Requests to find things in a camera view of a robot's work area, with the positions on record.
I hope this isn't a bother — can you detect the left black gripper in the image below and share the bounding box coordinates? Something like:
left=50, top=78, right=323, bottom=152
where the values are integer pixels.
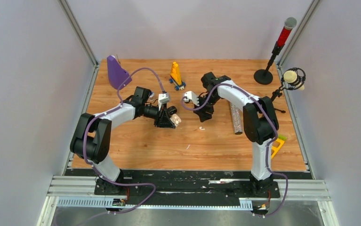
left=142, top=103, right=175, bottom=129

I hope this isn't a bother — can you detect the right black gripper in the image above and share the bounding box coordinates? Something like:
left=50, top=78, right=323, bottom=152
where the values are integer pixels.
left=192, top=94, right=220, bottom=123

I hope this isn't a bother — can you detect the white earbud charging case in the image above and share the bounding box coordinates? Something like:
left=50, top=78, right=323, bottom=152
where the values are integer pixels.
left=170, top=114, right=182, bottom=127

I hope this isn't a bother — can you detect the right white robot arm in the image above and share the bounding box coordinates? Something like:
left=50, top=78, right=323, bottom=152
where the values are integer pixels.
left=193, top=72, right=279, bottom=197

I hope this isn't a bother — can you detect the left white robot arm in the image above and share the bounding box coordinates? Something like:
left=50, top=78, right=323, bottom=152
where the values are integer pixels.
left=70, top=87, right=181, bottom=194

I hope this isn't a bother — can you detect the glitter silver microphone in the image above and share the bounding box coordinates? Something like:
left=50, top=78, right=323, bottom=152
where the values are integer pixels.
left=230, top=104, right=243, bottom=135

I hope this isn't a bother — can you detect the yellow blue toy car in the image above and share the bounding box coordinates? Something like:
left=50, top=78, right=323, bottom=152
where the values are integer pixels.
left=169, top=62, right=186, bottom=91

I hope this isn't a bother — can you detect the purple plastic wedge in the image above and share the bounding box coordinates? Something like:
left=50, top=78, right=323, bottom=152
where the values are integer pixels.
left=106, top=55, right=132, bottom=90

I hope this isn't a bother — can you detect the red microphone on stand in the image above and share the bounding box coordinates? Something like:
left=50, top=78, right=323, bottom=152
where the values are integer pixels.
left=254, top=17, right=297, bottom=85

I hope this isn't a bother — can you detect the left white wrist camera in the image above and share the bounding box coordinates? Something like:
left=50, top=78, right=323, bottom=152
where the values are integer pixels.
left=158, top=92, right=170, bottom=110

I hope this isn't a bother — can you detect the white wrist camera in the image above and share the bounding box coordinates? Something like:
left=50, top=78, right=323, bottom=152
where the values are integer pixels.
left=158, top=92, right=170, bottom=110
left=183, top=91, right=200, bottom=106

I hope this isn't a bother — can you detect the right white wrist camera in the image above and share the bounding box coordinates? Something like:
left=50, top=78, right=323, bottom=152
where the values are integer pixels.
left=183, top=91, right=200, bottom=106

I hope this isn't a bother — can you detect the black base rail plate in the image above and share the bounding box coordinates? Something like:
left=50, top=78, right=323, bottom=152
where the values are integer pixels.
left=64, top=169, right=293, bottom=207

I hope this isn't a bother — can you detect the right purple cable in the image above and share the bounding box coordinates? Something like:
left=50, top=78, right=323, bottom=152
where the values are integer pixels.
left=180, top=83, right=289, bottom=218

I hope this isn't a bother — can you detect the purple cable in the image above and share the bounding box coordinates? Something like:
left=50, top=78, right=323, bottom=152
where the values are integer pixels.
left=180, top=83, right=289, bottom=218
left=83, top=67, right=168, bottom=215

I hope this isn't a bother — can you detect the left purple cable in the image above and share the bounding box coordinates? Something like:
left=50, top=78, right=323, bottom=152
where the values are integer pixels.
left=83, top=67, right=168, bottom=215

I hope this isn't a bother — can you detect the yellow plastic handle tool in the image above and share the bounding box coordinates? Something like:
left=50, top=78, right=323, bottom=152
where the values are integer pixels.
left=271, top=134, right=288, bottom=159

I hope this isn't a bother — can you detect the beige microphone shock mount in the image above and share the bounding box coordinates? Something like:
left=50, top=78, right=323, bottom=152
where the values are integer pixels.
left=270, top=67, right=306, bottom=102

